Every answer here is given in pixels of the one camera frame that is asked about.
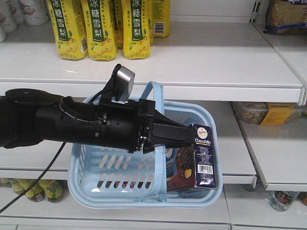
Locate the dark blue Chocofello cookie box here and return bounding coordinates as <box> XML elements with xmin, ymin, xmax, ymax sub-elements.
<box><xmin>165</xmin><ymin>123</ymin><xmax>217</xmax><ymax>191</ymax></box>

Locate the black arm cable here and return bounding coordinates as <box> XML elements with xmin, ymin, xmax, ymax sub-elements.
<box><xmin>0</xmin><ymin>141</ymin><xmax>68</xmax><ymax>213</ymax></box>

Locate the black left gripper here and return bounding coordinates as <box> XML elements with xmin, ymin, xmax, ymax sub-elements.
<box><xmin>98</xmin><ymin>99</ymin><xmax>195</xmax><ymax>153</ymax></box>

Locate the yellow pear drink bottle left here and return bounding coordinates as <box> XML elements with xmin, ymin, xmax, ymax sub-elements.
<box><xmin>47</xmin><ymin>0</ymin><xmax>88</xmax><ymax>61</ymax></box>

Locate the yellow pear drink bottle right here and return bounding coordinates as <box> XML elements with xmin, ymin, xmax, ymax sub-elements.
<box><xmin>121</xmin><ymin>0</ymin><xmax>151</xmax><ymax>60</ymax></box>

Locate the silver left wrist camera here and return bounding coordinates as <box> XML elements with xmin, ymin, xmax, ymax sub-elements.
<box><xmin>112</xmin><ymin>64</ymin><xmax>135</xmax><ymax>103</ymax></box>

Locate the yellow pear drink bottle middle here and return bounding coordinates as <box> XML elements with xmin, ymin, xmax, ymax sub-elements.
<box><xmin>81</xmin><ymin>0</ymin><xmax>117</xmax><ymax>61</ymax></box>

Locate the yellow pear drink bottle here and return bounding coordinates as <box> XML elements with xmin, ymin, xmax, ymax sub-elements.
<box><xmin>47</xmin><ymin>0</ymin><xmax>88</xmax><ymax>61</ymax></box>
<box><xmin>121</xmin><ymin>0</ymin><xmax>151</xmax><ymax>60</ymax></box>
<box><xmin>81</xmin><ymin>0</ymin><xmax>117</xmax><ymax>61</ymax></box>

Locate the white supermarket shelving unit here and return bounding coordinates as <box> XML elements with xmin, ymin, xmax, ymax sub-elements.
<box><xmin>0</xmin><ymin>0</ymin><xmax>307</xmax><ymax>230</ymax></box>

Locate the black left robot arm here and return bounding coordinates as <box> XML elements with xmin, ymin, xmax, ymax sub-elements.
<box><xmin>0</xmin><ymin>89</ymin><xmax>194</xmax><ymax>153</ymax></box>

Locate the light blue plastic basket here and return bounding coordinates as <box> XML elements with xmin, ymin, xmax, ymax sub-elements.
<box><xmin>68</xmin><ymin>81</ymin><xmax>223</xmax><ymax>208</ymax></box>

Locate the blue cracker package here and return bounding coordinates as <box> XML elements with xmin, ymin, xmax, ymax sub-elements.
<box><xmin>265</xmin><ymin>0</ymin><xmax>307</xmax><ymax>35</ymax></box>

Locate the clear yellow cookie tub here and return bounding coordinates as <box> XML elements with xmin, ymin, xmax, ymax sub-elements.
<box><xmin>232</xmin><ymin>102</ymin><xmax>307</xmax><ymax>125</ymax></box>

